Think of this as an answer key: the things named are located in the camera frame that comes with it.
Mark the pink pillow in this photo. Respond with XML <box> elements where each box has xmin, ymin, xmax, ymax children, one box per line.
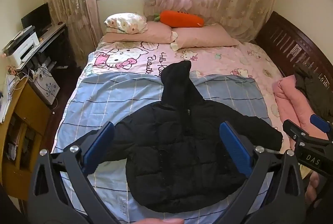
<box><xmin>170</xmin><ymin>24</ymin><xmax>241</xmax><ymax>51</ymax></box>
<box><xmin>101</xmin><ymin>21</ymin><xmax>177</xmax><ymax>44</ymax></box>

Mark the orange carrot plush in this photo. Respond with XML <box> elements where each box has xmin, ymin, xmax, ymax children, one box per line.
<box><xmin>153</xmin><ymin>10</ymin><xmax>205</xmax><ymax>29</ymax></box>

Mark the black hooded puffer jacket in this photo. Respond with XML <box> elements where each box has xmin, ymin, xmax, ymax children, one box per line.
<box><xmin>65</xmin><ymin>60</ymin><xmax>284</xmax><ymax>214</ymax></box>

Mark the white floral computer tower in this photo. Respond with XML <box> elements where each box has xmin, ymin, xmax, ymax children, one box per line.
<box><xmin>27</xmin><ymin>64</ymin><xmax>61</xmax><ymax>106</ymax></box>

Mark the dark olive garment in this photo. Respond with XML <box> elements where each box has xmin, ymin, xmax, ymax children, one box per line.
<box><xmin>294</xmin><ymin>63</ymin><xmax>333</xmax><ymax>120</ymax></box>

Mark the pink folded quilt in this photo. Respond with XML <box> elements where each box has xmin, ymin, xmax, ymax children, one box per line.
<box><xmin>272</xmin><ymin>75</ymin><xmax>328</xmax><ymax>141</ymax></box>

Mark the black monitor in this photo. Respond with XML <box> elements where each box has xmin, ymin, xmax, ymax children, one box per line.
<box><xmin>21</xmin><ymin>2</ymin><xmax>52</xmax><ymax>32</ymax></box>

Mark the yellow wooden cabinet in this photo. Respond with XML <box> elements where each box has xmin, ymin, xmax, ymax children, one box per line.
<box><xmin>0</xmin><ymin>81</ymin><xmax>52</xmax><ymax>201</ymax></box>

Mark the dark wooden headboard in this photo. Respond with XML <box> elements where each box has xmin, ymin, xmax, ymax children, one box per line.
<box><xmin>253</xmin><ymin>11</ymin><xmax>333</xmax><ymax>89</ymax></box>

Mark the pink cartoon cat bed sheet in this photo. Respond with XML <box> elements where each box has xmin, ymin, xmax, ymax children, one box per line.
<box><xmin>78</xmin><ymin>40</ymin><xmax>292</xmax><ymax>148</ymax></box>

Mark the stack of white papers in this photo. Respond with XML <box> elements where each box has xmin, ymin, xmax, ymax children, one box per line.
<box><xmin>0</xmin><ymin>74</ymin><xmax>20</xmax><ymax>124</ymax></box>

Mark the blue plaid blanket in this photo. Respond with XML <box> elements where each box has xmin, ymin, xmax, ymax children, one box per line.
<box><xmin>51</xmin><ymin>73</ymin><xmax>276</xmax><ymax>224</ymax></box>

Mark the dark computer desk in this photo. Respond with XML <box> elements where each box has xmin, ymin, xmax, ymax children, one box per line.
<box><xmin>16</xmin><ymin>22</ymin><xmax>76</xmax><ymax>89</ymax></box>

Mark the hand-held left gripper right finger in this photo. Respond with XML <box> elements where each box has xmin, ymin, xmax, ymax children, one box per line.
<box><xmin>219</xmin><ymin>121</ymin><xmax>305</xmax><ymax>224</ymax></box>

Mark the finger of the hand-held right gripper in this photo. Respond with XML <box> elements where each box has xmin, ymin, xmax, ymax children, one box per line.
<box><xmin>309</xmin><ymin>114</ymin><xmax>333</xmax><ymax>140</ymax></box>
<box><xmin>283</xmin><ymin>120</ymin><xmax>311</xmax><ymax>141</ymax></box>

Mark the person's left hand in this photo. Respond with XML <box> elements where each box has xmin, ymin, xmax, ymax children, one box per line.
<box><xmin>134</xmin><ymin>217</ymin><xmax>184</xmax><ymax>224</ymax></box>

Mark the floral pillow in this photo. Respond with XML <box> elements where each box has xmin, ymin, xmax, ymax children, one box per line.
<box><xmin>104</xmin><ymin>13</ymin><xmax>147</xmax><ymax>34</ymax></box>

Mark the white printer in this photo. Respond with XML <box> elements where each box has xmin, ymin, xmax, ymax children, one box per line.
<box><xmin>2</xmin><ymin>26</ymin><xmax>41</xmax><ymax>70</ymax></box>

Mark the person's right hand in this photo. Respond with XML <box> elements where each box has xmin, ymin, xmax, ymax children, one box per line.
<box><xmin>305</xmin><ymin>171</ymin><xmax>321</xmax><ymax>205</ymax></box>

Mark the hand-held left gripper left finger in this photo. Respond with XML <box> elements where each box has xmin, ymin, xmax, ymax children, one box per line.
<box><xmin>27</xmin><ymin>121</ymin><xmax>123</xmax><ymax>224</ymax></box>

